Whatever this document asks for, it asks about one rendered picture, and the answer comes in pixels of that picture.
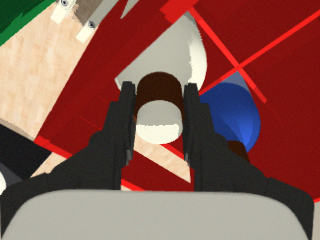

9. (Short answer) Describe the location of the red plastic bottle crate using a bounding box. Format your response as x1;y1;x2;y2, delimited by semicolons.
64;0;320;203

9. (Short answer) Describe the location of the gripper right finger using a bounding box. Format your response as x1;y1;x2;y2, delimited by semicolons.
182;82;314;240

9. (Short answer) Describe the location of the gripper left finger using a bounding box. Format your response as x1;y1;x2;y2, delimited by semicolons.
0;81;136;239

